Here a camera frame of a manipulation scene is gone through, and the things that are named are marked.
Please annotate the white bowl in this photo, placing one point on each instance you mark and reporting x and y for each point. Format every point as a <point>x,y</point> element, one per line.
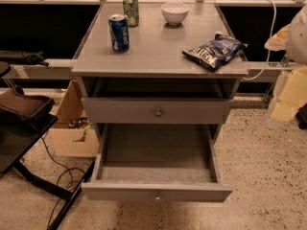
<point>174,12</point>

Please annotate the open middle drawer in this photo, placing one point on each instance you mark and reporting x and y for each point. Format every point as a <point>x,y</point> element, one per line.
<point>157,162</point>

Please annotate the black object on ledge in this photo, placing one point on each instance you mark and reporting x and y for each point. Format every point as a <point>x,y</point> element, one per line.
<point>21,57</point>

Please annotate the blue Pepsi can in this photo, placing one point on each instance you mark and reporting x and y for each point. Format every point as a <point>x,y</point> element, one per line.
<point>119,32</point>

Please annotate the black stand with tray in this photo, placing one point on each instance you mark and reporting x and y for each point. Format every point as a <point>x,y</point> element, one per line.
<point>24,119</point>

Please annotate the blue chip bag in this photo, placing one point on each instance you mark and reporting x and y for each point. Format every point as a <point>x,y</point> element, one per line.
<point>216,52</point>

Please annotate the cardboard box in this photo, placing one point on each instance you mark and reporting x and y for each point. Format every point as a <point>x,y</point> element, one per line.
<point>73,135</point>

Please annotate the green soda can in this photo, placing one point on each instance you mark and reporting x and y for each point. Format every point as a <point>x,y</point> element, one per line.
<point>131,12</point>

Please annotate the closed top drawer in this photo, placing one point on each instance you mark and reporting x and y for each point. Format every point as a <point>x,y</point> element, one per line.
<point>156,111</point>

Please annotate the grey drawer cabinet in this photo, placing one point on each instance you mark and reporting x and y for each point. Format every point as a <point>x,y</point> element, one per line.
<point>154,65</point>

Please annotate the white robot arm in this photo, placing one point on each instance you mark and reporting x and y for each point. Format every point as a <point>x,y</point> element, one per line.
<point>290,91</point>

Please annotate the metal bracket rod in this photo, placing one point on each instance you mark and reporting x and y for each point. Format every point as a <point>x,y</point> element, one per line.
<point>268,94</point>

